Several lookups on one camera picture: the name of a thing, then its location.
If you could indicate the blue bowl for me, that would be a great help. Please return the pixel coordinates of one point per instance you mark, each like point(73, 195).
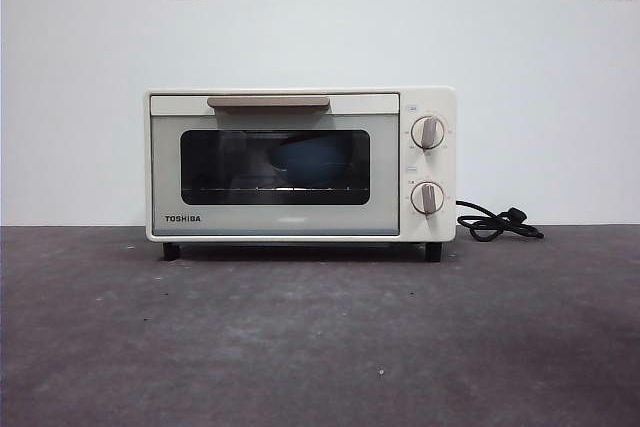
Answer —
point(310, 162)

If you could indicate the beige temperature knob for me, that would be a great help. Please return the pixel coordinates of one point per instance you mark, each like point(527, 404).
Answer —
point(428, 133)

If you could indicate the cream toaster oven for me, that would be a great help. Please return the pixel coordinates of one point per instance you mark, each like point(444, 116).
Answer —
point(430, 227)

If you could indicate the beige timer knob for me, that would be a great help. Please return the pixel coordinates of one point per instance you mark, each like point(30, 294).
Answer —
point(427, 197)

